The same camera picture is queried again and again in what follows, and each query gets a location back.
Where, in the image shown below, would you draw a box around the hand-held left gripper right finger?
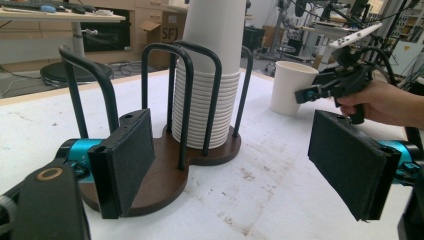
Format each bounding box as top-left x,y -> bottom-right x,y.
307,109 -> 424,222

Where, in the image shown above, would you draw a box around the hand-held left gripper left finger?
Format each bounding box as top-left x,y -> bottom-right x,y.
56,108 -> 157,220

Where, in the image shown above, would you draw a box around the single white paper cup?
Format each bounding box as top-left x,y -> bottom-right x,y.
269,60 -> 320,117

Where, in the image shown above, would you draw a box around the brown cup holder black loops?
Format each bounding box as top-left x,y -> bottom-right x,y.
58,39 -> 255,218

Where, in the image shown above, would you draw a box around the stack of white paper cups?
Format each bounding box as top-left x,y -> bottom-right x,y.
171,0 -> 248,151

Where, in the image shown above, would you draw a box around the white table mat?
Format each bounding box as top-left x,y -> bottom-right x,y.
0,68 -> 419,240

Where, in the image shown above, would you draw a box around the black round stool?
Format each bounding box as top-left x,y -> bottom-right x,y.
39,61 -> 115,85

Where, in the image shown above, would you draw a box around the printed cardboard box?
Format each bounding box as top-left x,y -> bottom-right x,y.
139,10 -> 188,72

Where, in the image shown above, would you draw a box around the white desk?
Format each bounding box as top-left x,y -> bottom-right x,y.
0,4 -> 127,60

